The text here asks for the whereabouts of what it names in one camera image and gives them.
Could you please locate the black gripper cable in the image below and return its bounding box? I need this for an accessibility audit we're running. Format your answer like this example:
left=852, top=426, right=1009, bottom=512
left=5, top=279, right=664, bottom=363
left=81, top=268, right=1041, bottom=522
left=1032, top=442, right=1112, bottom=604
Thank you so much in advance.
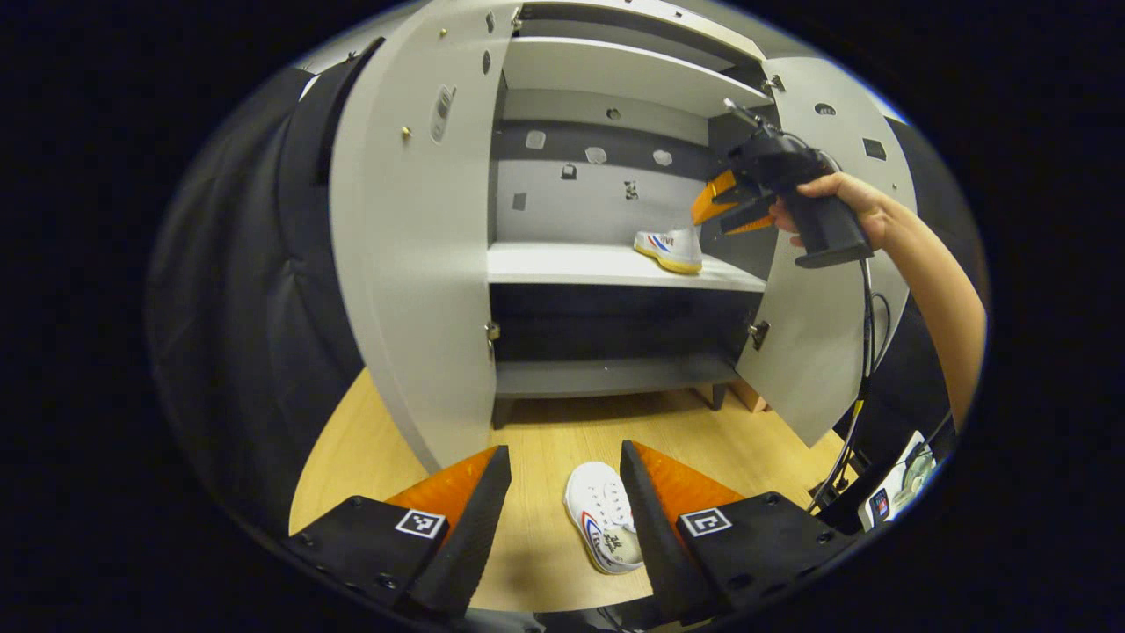
left=809, top=259, right=893, bottom=515

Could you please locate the grey shoe cabinet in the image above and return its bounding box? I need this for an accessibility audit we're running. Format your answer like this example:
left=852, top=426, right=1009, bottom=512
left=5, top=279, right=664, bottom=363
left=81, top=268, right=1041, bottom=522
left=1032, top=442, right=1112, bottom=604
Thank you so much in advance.
left=330, top=0, right=919, bottom=476

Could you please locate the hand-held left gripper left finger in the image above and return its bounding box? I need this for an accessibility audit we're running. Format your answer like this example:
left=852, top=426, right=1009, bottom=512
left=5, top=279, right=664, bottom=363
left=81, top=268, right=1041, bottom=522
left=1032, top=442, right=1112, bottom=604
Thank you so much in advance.
left=283, top=444, right=512, bottom=616

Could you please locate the white cabinet shelf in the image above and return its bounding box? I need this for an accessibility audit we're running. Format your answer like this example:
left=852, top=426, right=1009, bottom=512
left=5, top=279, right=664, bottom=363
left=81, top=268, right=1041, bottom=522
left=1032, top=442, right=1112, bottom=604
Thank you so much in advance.
left=503, top=37, right=774, bottom=120
left=486, top=242, right=767, bottom=294

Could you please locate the white shoe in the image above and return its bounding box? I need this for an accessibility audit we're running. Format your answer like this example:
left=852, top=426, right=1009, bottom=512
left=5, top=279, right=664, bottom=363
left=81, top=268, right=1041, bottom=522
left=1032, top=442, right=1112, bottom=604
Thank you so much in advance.
left=633, top=227, right=704, bottom=275
left=564, top=462, right=647, bottom=575

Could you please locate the cabinet door with camera sticker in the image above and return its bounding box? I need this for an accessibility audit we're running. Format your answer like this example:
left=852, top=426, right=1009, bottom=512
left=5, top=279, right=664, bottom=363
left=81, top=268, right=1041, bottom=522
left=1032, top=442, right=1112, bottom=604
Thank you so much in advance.
left=330, top=0, right=519, bottom=474

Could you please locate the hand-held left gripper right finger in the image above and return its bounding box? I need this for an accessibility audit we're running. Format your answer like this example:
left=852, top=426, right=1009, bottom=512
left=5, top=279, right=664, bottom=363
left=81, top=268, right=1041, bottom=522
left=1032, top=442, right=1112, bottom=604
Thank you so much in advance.
left=620, top=440, right=859, bottom=625

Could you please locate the black backdrop cloth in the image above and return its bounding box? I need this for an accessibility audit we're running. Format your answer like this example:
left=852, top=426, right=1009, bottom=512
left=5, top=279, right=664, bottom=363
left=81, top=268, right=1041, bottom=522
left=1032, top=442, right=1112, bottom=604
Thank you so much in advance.
left=145, top=66, right=990, bottom=537

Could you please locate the white box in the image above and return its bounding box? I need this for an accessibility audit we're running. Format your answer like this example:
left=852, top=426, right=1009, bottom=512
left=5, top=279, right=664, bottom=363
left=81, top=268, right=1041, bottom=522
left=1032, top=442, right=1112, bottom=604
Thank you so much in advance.
left=857, top=429, right=940, bottom=533

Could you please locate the cabinet door with headphones sticker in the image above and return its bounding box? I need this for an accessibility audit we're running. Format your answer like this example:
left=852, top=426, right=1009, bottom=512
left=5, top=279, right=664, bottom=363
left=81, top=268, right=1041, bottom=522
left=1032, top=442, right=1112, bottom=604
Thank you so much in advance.
left=734, top=57, right=919, bottom=449

